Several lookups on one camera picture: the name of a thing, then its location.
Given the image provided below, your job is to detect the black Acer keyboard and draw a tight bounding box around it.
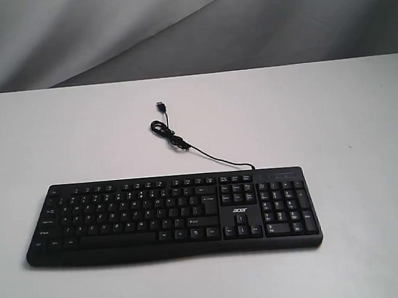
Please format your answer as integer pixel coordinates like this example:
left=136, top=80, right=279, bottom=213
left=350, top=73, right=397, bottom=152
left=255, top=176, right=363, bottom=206
left=26, top=167, right=323, bottom=267

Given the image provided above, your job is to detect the grey fabric backdrop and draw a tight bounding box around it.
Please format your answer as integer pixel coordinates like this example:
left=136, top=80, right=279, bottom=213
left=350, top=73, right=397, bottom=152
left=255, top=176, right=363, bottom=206
left=0, top=0, right=398, bottom=92

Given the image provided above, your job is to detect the black USB cable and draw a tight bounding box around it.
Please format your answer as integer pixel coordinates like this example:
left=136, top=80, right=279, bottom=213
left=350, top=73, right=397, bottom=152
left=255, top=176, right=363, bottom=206
left=148, top=94, right=257, bottom=180

